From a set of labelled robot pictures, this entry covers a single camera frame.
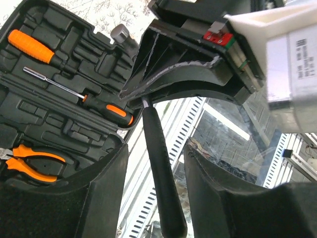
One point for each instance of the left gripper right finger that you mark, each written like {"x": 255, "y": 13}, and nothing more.
{"x": 225, "y": 206}

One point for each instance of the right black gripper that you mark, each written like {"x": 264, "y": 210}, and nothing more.
{"x": 192, "y": 50}

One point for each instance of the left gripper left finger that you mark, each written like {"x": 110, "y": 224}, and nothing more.
{"x": 84, "y": 205}

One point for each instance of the small black handled hammer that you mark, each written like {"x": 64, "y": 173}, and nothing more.
{"x": 172, "y": 221}

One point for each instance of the large black orange screwdriver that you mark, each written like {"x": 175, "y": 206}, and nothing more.
{"x": 108, "y": 110}

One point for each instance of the orange handled long-nose pliers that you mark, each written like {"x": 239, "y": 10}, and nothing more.
{"x": 25, "y": 159}

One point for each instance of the black plastic tool case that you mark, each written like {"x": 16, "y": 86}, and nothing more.
{"x": 38, "y": 114}

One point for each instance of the aluminium front rail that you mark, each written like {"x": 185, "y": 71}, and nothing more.
{"x": 236, "y": 174}

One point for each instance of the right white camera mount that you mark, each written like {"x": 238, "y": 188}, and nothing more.
{"x": 284, "y": 42}

